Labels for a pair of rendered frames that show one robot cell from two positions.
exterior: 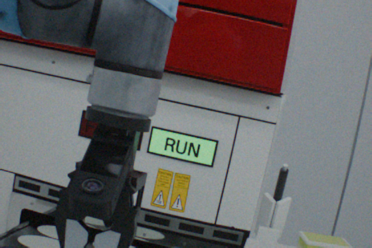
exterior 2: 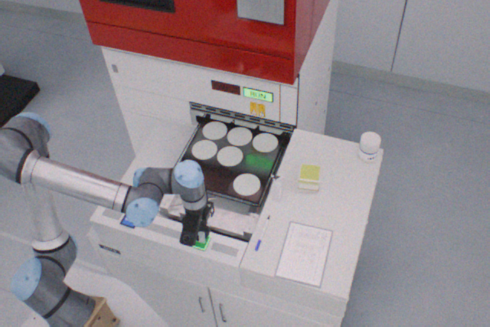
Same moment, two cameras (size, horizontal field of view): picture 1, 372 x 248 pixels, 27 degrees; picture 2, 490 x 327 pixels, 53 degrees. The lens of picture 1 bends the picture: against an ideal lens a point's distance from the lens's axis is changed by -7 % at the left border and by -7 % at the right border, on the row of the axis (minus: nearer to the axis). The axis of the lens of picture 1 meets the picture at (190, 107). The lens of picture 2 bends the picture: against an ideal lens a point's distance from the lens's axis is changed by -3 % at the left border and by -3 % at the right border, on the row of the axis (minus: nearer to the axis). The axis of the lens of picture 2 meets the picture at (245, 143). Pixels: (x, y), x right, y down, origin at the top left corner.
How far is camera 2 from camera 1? 1.21 m
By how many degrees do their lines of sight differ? 48
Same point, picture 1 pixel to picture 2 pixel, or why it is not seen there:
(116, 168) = (194, 227)
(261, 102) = not seen: hidden behind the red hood
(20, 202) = (194, 112)
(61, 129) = (204, 86)
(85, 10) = (166, 191)
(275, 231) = (278, 187)
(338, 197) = not seen: outside the picture
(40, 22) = not seen: hidden behind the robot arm
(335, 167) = not seen: outside the picture
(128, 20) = (183, 191)
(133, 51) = (189, 198)
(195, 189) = (267, 109)
